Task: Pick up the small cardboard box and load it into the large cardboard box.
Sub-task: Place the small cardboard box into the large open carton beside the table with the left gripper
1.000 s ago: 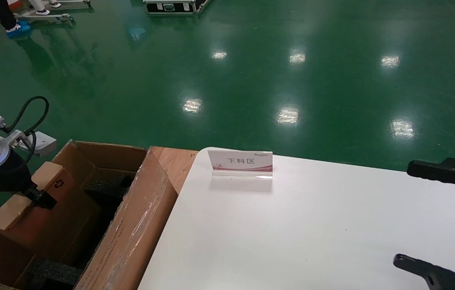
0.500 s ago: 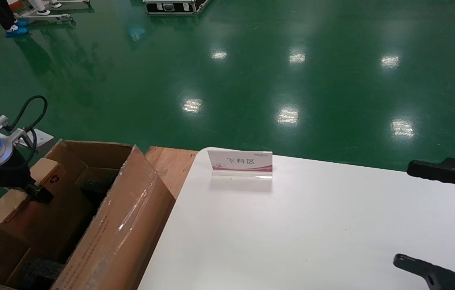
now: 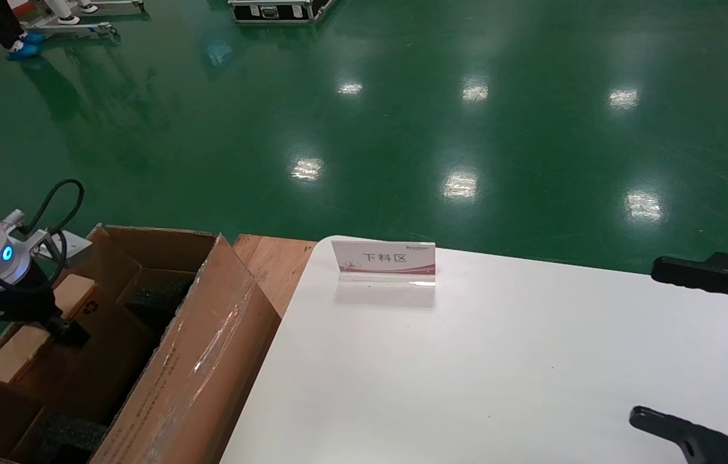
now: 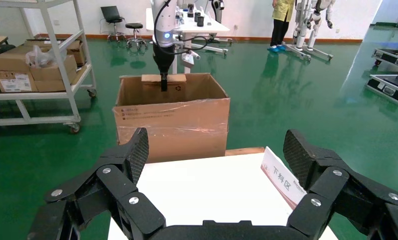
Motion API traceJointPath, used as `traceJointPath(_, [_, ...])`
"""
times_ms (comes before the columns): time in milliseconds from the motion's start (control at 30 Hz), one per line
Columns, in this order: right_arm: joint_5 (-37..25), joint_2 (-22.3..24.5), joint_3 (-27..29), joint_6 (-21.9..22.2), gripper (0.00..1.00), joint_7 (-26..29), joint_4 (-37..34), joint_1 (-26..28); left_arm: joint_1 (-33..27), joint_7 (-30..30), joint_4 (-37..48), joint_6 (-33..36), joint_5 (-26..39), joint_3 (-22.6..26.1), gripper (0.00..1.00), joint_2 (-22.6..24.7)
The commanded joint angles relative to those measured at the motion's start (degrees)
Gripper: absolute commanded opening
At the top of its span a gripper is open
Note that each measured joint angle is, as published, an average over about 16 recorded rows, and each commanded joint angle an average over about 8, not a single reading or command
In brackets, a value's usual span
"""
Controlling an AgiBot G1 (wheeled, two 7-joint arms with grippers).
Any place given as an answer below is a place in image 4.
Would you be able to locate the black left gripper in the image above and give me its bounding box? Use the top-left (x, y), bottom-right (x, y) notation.
top-left (152, 44), bottom-right (176, 93)

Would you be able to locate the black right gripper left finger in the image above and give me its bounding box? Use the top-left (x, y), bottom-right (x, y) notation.
top-left (26, 127), bottom-right (167, 240)

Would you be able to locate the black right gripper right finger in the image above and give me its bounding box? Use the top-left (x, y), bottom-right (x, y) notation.
top-left (283, 129), bottom-right (398, 240)

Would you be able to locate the small cardboard box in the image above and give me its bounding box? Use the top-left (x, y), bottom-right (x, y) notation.
top-left (141, 73), bottom-right (187, 102)

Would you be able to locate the large open cardboard box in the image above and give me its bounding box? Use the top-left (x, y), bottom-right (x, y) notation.
top-left (112, 72), bottom-right (231, 164)

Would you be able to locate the flat wide cardboard box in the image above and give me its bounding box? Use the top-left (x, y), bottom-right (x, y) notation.
top-left (24, 39), bottom-right (87, 66)

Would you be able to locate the plain brown cardboard box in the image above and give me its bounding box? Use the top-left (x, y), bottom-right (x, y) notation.
top-left (0, 46), bottom-right (34, 73)
top-left (30, 54), bottom-right (78, 93)

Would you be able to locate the cardboard box with shipping label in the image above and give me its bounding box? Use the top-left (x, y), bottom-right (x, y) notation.
top-left (0, 67), bottom-right (39, 93)

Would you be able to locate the white acrylic label sign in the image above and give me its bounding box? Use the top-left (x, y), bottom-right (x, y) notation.
top-left (261, 147), bottom-right (307, 210)

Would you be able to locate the black round stool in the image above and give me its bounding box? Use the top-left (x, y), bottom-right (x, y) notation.
top-left (125, 22), bottom-right (149, 52)

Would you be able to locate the white desk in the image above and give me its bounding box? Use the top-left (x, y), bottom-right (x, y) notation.
top-left (145, 6), bottom-right (235, 75)

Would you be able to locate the black office chair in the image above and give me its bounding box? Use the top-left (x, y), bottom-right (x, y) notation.
top-left (100, 5), bottom-right (127, 43)

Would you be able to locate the wooden board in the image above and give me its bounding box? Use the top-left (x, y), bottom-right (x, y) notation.
top-left (225, 147), bottom-right (266, 157)

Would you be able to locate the black and white robot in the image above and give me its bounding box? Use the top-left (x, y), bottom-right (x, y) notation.
top-left (210, 0), bottom-right (226, 24)

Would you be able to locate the black flight case with laptop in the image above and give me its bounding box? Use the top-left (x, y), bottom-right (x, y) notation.
top-left (366, 74), bottom-right (398, 110)

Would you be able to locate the white wheeled shelf cart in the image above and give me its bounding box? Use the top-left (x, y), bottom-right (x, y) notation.
top-left (0, 0), bottom-right (98, 134)

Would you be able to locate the clear plastic bag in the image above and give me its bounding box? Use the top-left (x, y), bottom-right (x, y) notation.
top-left (26, 44), bottom-right (58, 69)

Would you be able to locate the person in yellow shirt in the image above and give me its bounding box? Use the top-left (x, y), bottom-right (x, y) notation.
top-left (267, 0), bottom-right (296, 54)

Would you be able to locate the white humanoid robot on stand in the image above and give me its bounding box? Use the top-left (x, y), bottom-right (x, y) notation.
top-left (285, 0), bottom-right (337, 63)

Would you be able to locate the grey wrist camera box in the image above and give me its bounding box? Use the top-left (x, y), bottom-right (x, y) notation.
top-left (182, 52), bottom-right (196, 69)

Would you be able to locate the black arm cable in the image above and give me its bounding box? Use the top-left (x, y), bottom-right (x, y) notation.
top-left (153, 0), bottom-right (209, 56)

